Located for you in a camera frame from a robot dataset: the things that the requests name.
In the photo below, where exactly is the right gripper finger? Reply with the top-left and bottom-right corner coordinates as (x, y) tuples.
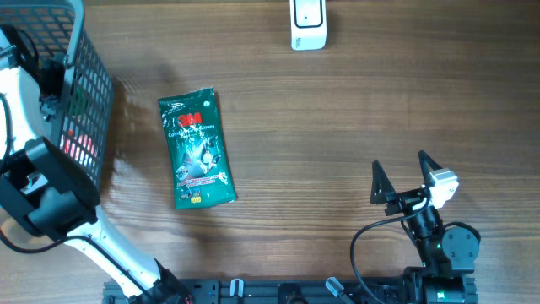
(418, 150), (441, 186)
(370, 160), (396, 204)

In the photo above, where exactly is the green 3M gloves packet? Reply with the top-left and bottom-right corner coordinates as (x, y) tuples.
(158, 87), (237, 209)

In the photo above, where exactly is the green lid jar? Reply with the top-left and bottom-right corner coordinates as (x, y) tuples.
(67, 88), (87, 117)

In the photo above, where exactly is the red tissue packet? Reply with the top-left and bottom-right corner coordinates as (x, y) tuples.
(60, 130), (100, 172)

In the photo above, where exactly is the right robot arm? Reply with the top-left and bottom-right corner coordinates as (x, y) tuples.
(370, 150), (481, 304)

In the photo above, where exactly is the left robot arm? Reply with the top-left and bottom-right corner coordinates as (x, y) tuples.
(1, 24), (193, 303)

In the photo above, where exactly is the white barcode scanner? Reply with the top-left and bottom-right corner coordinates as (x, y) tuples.
(289, 0), (327, 52)

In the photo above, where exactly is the grey plastic mesh basket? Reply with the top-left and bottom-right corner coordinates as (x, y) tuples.
(1, 0), (114, 185)

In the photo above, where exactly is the black right camera cable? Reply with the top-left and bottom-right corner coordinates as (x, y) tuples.
(349, 198), (431, 304)

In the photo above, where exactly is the black camera cable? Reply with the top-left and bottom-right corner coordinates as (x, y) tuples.
(0, 92), (149, 301)
(349, 198), (431, 304)

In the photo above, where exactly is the black left camera cable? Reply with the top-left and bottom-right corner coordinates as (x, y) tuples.
(0, 92), (149, 301)

